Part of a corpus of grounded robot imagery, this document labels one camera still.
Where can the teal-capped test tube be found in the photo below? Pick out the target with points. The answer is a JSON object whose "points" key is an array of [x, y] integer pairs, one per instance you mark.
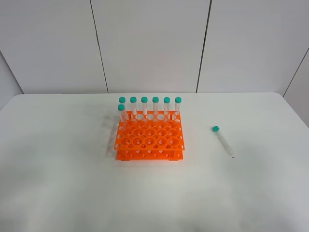
{"points": [[216, 130]]}

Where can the orange test tube rack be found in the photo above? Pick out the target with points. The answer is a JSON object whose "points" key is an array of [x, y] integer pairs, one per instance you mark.
{"points": [[151, 137]]}

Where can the second row left tube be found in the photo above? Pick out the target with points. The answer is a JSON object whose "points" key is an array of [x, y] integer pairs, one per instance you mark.
{"points": [[122, 111]]}

